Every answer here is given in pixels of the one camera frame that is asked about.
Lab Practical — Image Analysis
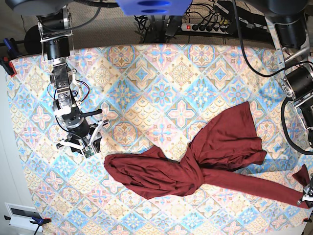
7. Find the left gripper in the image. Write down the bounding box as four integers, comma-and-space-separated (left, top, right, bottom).
297, 175, 313, 205

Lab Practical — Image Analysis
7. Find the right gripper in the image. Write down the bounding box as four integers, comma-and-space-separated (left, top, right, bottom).
56, 120, 109, 153

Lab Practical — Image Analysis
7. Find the dark red t-shirt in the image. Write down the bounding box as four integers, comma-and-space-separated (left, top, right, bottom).
104, 102, 313, 209

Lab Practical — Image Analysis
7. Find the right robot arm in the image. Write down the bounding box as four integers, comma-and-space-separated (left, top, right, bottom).
5, 0, 108, 158

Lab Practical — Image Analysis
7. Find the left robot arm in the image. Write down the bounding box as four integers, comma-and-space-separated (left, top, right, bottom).
247, 0, 313, 156

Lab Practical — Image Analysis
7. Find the orange clamp lower right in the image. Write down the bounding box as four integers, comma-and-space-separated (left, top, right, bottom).
303, 218, 312, 223

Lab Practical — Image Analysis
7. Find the patterned tablecloth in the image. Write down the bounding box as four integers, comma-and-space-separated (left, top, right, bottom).
5, 45, 313, 235

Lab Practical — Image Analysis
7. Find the blue orange clamp lower left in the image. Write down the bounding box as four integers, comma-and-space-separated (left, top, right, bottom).
3, 215, 51, 226

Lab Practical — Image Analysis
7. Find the blue orange clamp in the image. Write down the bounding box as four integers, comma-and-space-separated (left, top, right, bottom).
3, 215, 51, 226
0, 38, 18, 77

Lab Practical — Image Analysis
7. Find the black round stool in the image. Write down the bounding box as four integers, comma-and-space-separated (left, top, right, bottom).
24, 25, 42, 55

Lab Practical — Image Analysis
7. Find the blue orange clamp upper left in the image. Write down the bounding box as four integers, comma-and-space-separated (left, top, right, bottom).
0, 38, 18, 77

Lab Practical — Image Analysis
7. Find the white power strip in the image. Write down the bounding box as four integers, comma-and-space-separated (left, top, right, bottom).
180, 23, 228, 34

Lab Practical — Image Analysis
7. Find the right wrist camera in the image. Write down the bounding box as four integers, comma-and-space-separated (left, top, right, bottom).
82, 146, 94, 158

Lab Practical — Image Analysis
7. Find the white wall vent box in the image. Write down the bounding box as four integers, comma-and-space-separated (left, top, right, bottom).
4, 202, 41, 231

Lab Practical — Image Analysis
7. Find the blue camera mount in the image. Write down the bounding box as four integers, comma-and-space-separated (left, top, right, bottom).
116, 0, 192, 16

